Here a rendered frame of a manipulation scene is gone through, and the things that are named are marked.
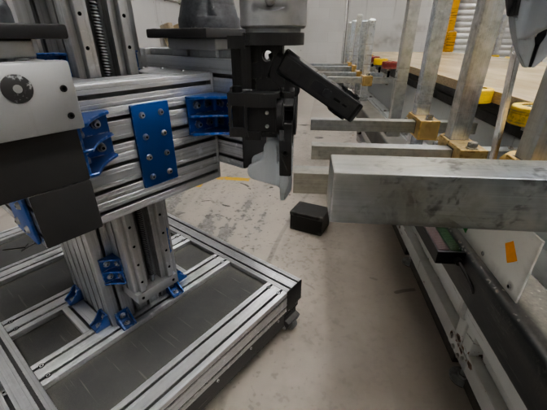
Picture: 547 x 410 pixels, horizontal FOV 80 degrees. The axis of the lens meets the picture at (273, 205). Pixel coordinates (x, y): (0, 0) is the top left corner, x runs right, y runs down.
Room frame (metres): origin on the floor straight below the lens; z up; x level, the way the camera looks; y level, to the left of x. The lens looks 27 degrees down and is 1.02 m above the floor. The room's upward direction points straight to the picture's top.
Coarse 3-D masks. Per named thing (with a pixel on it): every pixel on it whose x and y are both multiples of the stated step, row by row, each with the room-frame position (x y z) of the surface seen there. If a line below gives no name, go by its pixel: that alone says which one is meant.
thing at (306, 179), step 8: (296, 168) 0.42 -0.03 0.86; (304, 168) 0.42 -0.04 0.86; (312, 168) 0.42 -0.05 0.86; (320, 168) 0.42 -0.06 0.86; (328, 168) 0.42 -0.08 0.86; (296, 176) 0.41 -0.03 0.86; (304, 176) 0.41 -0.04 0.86; (312, 176) 0.41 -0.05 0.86; (320, 176) 0.41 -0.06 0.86; (296, 184) 0.41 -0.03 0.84; (304, 184) 0.41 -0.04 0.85; (312, 184) 0.41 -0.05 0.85; (320, 184) 0.41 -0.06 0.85; (296, 192) 0.41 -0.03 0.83; (304, 192) 0.41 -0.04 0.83; (312, 192) 0.41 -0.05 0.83; (320, 192) 0.41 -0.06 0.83
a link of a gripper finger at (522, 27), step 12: (528, 0) 0.38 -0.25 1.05; (540, 0) 0.37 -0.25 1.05; (528, 12) 0.38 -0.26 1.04; (540, 12) 0.36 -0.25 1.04; (516, 24) 0.39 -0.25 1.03; (528, 24) 0.37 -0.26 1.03; (540, 24) 0.36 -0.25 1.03; (516, 36) 0.38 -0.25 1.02; (528, 36) 0.37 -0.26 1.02; (516, 48) 0.39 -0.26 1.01; (528, 48) 0.38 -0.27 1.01; (528, 60) 0.38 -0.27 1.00
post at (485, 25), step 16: (480, 0) 0.68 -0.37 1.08; (496, 0) 0.66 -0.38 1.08; (480, 16) 0.67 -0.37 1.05; (496, 16) 0.66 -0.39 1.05; (480, 32) 0.66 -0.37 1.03; (496, 32) 0.66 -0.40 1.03; (480, 48) 0.66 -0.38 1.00; (464, 64) 0.69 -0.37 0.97; (480, 64) 0.66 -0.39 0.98; (464, 80) 0.67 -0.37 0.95; (480, 80) 0.66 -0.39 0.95; (464, 96) 0.66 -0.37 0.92; (464, 112) 0.66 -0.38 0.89; (448, 128) 0.69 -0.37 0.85; (464, 128) 0.66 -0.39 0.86
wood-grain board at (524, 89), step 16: (416, 64) 1.73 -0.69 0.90; (448, 64) 1.73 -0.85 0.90; (496, 64) 1.73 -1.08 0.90; (544, 64) 1.73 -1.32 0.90; (448, 80) 1.17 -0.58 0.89; (496, 80) 1.10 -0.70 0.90; (528, 80) 1.10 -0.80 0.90; (496, 96) 0.85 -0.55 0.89; (512, 96) 0.78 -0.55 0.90; (528, 96) 0.78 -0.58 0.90
